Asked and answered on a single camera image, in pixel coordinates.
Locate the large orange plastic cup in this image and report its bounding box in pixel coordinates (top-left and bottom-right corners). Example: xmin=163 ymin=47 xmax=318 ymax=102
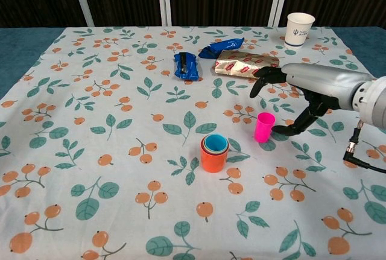
xmin=200 ymin=133 xmax=230 ymax=173

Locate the yellow plastic cup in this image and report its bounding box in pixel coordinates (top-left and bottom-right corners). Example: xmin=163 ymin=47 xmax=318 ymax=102
xmin=203 ymin=135 xmax=229 ymax=154

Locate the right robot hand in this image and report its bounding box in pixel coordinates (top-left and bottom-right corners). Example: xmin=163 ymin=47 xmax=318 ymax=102
xmin=249 ymin=63 xmax=373 ymax=136

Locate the flat blue black-striped packet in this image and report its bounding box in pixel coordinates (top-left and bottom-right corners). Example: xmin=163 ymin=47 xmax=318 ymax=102
xmin=173 ymin=51 xmax=200 ymax=81

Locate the white paper cup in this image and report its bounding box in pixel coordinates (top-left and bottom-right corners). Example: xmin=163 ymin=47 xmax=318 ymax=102
xmin=283 ymin=12 xmax=316 ymax=50

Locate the gold red snack package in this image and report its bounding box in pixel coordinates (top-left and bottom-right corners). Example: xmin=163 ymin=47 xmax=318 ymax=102
xmin=212 ymin=49 xmax=280 ymax=80

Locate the pink plastic cup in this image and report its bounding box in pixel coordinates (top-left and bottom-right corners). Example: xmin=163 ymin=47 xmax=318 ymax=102
xmin=254 ymin=112 xmax=276 ymax=143

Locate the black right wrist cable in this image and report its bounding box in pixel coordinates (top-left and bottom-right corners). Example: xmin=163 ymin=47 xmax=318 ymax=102
xmin=343 ymin=118 xmax=386 ymax=173

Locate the teal velvet table cover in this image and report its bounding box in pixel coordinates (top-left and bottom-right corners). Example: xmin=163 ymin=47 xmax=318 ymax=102
xmin=0 ymin=25 xmax=386 ymax=100

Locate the twisted blue snack wrapper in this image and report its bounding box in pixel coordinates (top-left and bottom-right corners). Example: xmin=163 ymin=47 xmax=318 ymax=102
xmin=198 ymin=37 xmax=245 ymax=60

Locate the floral patterned tablecloth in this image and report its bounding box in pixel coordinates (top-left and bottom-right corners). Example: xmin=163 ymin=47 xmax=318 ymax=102
xmin=0 ymin=26 xmax=386 ymax=260

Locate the light blue plastic cup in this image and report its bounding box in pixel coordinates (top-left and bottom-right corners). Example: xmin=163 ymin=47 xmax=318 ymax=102
xmin=206 ymin=133 xmax=227 ymax=152

